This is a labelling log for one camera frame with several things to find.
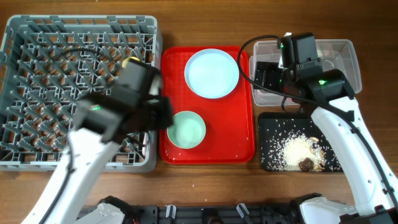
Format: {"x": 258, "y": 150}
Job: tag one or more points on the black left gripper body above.
{"x": 152, "y": 112}

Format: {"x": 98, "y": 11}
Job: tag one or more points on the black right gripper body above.
{"x": 273, "y": 75}

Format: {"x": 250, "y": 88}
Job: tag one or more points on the green bowl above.
{"x": 187, "y": 131}

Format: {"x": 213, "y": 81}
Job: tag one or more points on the yellow plastic cup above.
{"x": 127, "y": 60}

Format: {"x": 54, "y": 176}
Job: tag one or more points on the light blue plate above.
{"x": 211, "y": 73}

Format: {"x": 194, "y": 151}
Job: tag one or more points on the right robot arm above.
{"x": 329, "y": 99}

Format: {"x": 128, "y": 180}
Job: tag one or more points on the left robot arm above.
{"x": 102, "y": 123}

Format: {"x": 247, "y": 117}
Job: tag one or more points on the black waste tray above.
{"x": 273, "y": 130}

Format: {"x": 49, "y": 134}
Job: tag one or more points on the grey dishwasher rack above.
{"x": 48, "y": 63}

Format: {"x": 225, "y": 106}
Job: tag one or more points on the clear plastic bin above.
{"x": 334, "y": 54}

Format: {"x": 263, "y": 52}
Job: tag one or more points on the red plastic tray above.
{"x": 229, "y": 120}

